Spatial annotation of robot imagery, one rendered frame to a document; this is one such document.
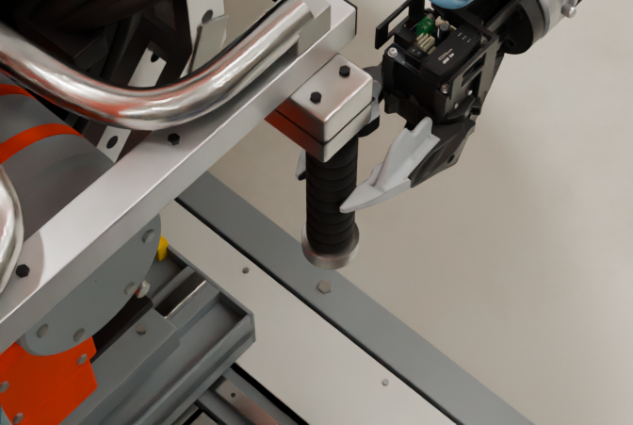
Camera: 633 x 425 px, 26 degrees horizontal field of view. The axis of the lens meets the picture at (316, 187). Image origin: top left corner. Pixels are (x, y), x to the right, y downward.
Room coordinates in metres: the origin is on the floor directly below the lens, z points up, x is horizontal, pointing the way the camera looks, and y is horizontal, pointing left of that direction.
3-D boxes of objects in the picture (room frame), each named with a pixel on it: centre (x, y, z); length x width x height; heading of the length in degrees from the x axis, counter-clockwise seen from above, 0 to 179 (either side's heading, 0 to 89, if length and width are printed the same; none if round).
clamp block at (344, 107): (0.55, 0.01, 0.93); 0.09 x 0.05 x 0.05; 48
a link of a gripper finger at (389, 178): (0.53, -0.05, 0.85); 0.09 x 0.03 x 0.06; 147
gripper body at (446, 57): (0.63, -0.10, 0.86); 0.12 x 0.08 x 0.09; 138
